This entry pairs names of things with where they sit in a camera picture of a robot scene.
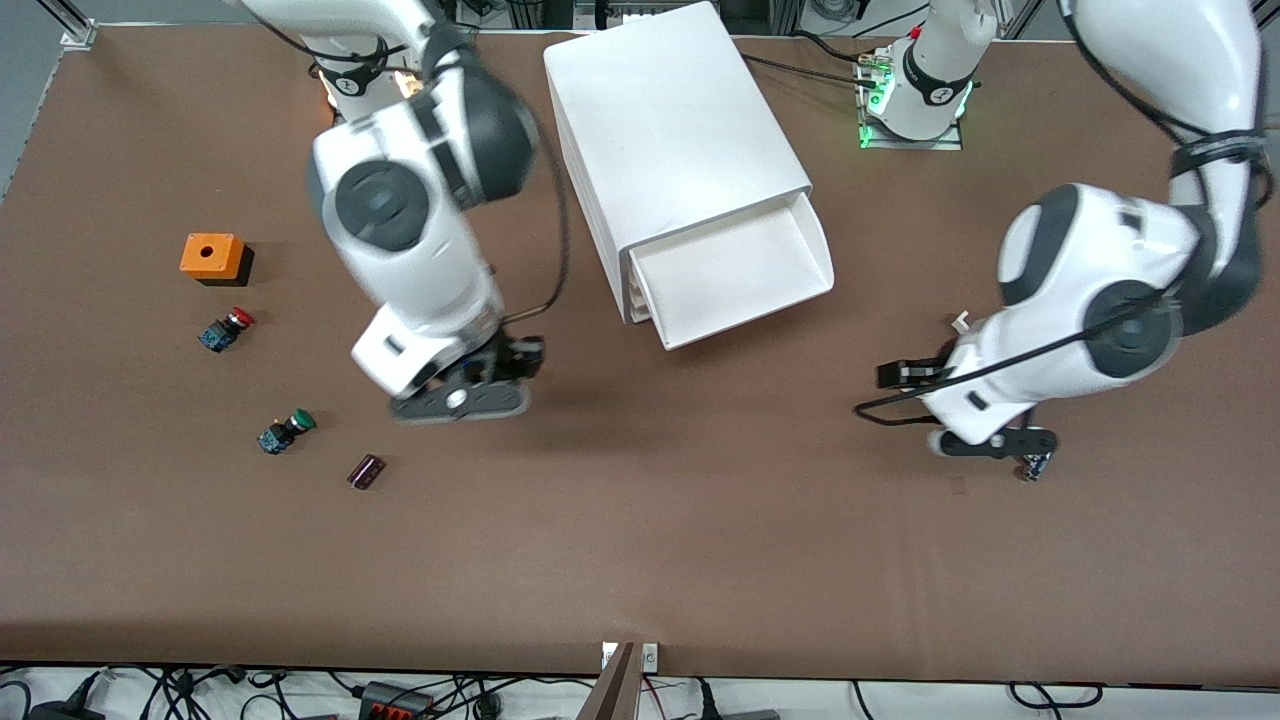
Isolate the orange button enclosure box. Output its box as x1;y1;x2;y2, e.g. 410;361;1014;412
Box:
179;233;254;288

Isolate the aluminium frame post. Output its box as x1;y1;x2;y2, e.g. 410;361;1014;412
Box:
38;0;98;48

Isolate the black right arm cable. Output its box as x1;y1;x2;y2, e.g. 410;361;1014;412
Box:
498;100;573;326

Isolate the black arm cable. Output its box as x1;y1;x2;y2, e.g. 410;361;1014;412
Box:
498;100;573;326
853;285;1191;429

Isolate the white drawer cabinet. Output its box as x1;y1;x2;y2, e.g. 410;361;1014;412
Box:
543;0;813;326

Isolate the red push button switch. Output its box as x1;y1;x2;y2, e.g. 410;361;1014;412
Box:
197;307;255;353

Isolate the white drawer holding button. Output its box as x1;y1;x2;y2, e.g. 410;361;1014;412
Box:
628;190;836;352

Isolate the green push button switch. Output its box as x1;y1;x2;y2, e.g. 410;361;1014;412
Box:
257;409;317;456

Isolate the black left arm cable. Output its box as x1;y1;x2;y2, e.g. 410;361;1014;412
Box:
853;285;1191;429

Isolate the black power strip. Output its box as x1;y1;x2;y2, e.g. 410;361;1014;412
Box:
358;681;433;720

